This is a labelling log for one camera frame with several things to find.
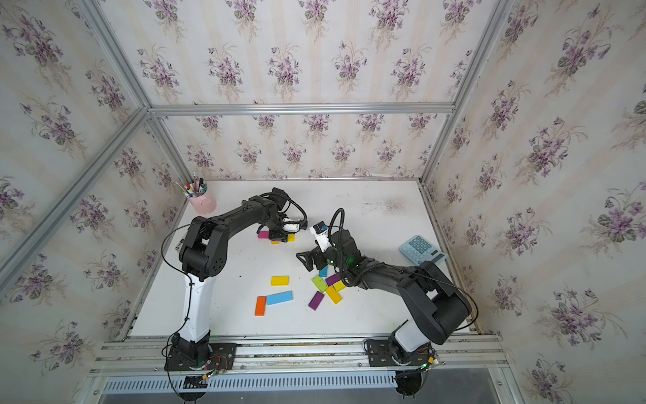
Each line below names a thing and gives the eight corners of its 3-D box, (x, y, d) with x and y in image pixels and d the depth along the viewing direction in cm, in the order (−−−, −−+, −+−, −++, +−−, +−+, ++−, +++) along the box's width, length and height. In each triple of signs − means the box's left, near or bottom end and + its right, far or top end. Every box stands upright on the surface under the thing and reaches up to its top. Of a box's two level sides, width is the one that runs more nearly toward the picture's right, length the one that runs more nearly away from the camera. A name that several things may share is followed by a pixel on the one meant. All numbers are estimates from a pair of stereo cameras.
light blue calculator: (429, 276, 92) (432, 272, 90) (398, 250, 99) (400, 246, 97) (444, 259, 97) (448, 255, 95) (413, 235, 104) (416, 231, 101)
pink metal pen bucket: (197, 215, 110) (187, 200, 102) (201, 205, 114) (192, 189, 106) (214, 215, 110) (205, 200, 102) (218, 205, 114) (210, 189, 106)
